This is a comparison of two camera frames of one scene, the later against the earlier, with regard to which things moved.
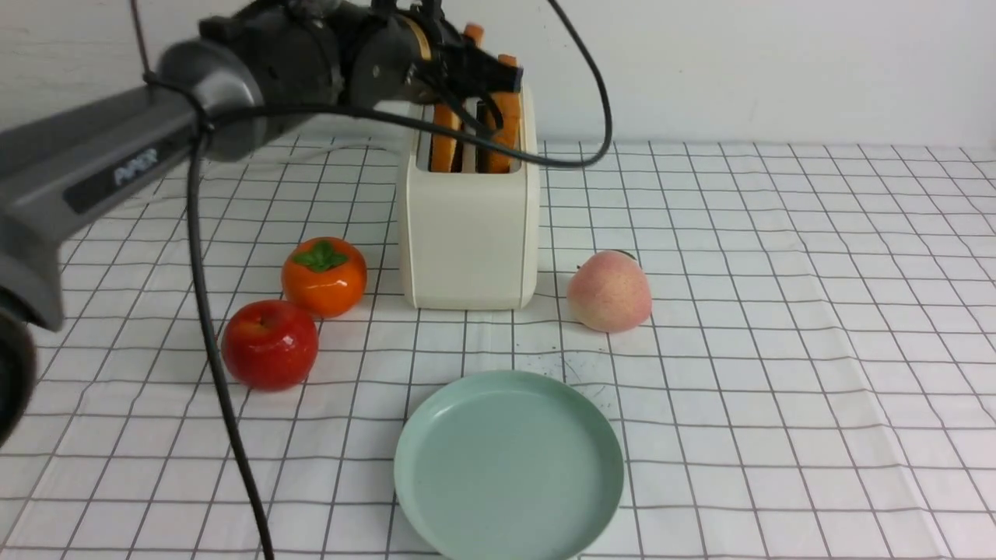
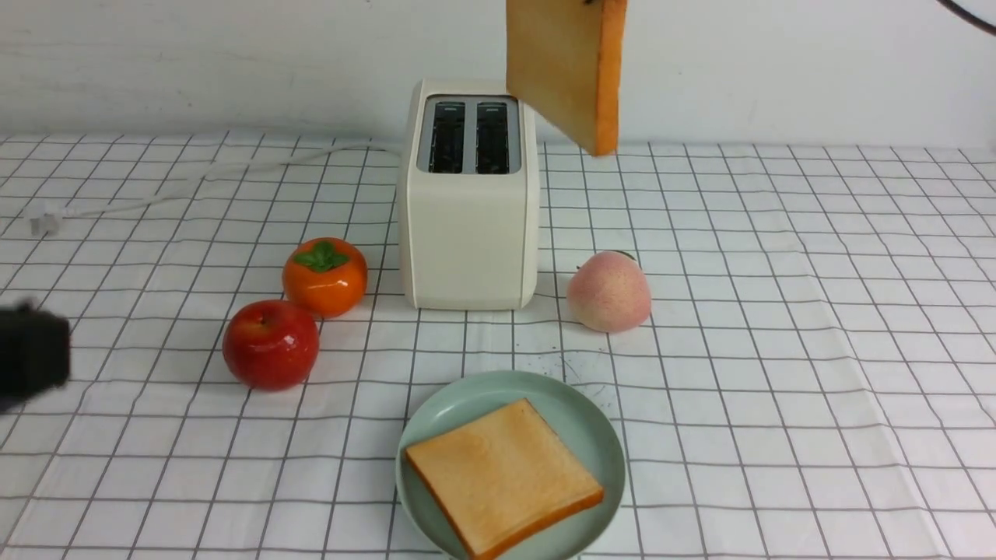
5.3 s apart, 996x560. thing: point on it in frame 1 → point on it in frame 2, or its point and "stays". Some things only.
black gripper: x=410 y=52 → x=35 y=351
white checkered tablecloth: x=814 y=377 stays
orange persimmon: x=327 y=275 stays
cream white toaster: x=470 y=239 stays
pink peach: x=610 y=292 stays
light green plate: x=510 y=465 stays
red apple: x=270 y=345 stays
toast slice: x=508 y=106 → x=564 y=57
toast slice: x=446 y=145 → x=504 y=477
